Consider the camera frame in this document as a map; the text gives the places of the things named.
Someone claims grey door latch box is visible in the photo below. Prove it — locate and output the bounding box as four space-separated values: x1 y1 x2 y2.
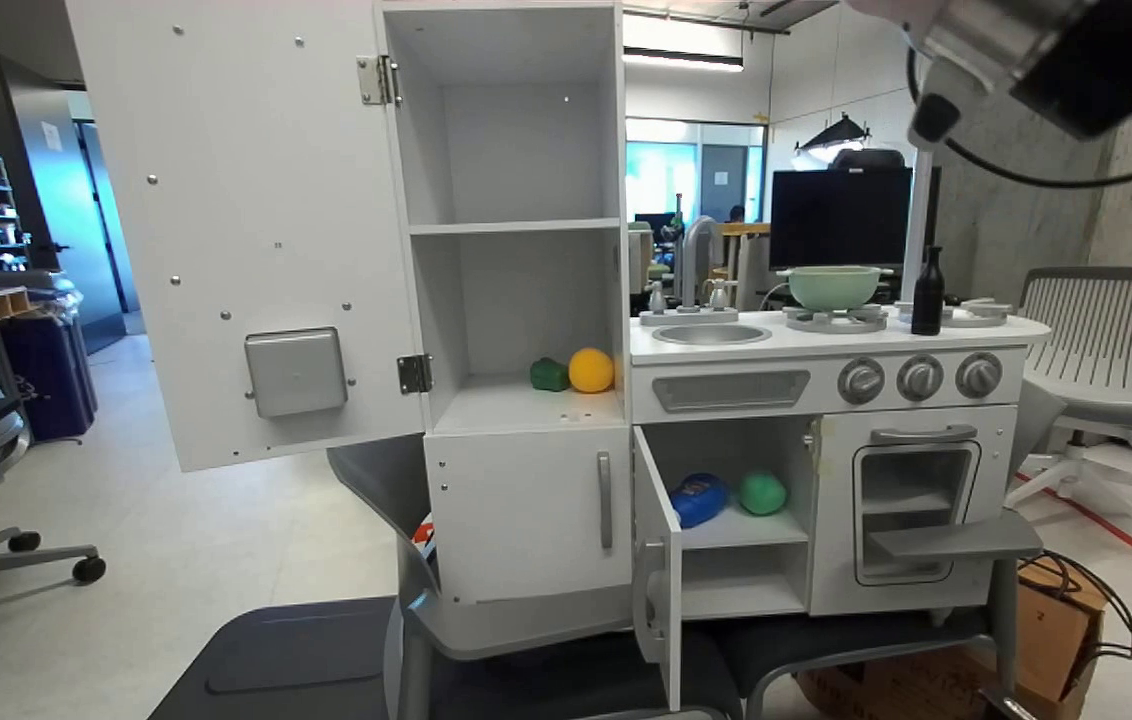
238 325 357 425

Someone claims grey stove knob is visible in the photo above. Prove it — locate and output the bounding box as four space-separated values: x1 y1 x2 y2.
893 352 947 404
836 354 889 407
952 347 1009 404

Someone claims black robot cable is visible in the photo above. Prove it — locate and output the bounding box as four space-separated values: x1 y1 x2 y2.
905 45 1132 191

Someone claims blue toy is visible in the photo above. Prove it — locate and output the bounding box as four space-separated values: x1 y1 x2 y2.
667 466 736 531

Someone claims mint green bowl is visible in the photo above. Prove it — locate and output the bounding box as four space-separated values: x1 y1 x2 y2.
780 259 894 321

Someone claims grey burner grate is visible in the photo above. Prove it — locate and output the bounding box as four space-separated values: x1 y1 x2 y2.
783 303 893 337
939 293 1019 329

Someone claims dark green toy ball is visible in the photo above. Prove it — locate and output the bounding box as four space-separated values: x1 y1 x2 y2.
522 352 571 396

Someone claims wide white cabinet door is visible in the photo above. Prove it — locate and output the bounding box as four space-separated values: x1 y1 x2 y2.
425 425 637 608

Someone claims tall white cabinet door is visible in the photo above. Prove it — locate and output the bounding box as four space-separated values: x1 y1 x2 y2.
64 0 433 474

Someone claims yellow toy ball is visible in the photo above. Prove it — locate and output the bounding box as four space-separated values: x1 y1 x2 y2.
562 343 621 398

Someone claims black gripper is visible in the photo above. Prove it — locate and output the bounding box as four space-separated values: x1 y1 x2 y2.
1009 0 1132 174

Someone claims silver sink basin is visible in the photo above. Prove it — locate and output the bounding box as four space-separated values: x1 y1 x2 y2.
641 311 777 352

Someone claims black bottle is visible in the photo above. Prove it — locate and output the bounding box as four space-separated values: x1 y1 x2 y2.
909 240 952 339

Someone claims navy suitcase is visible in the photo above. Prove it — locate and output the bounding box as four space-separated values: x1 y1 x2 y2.
0 306 99 444

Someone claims green round toy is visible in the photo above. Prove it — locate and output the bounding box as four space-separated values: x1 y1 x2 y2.
732 464 790 520

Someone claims black monitor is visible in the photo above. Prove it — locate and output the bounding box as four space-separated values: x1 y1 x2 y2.
768 165 914 277

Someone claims cardboard box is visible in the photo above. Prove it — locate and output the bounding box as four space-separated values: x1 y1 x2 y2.
794 556 1106 720

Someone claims white oven door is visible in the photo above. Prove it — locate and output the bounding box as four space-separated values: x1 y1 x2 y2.
810 404 1019 617

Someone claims fluorescent ceiling light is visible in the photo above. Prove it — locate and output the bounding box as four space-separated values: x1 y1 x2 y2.
621 45 746 70

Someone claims small white cabinet door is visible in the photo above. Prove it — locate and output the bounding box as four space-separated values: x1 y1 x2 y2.
627 425 688 716

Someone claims white toy kitchen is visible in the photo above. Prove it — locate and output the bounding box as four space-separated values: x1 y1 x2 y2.
380 0 1054 663

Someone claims black floor mat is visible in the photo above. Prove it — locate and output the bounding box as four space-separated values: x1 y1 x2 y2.
145 590 754 720

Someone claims thin black cable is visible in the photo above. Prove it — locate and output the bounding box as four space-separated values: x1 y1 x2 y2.
1027 546 1132 663

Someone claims white mesh office chair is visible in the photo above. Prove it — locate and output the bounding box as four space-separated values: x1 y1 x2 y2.
1000 264 1132 562

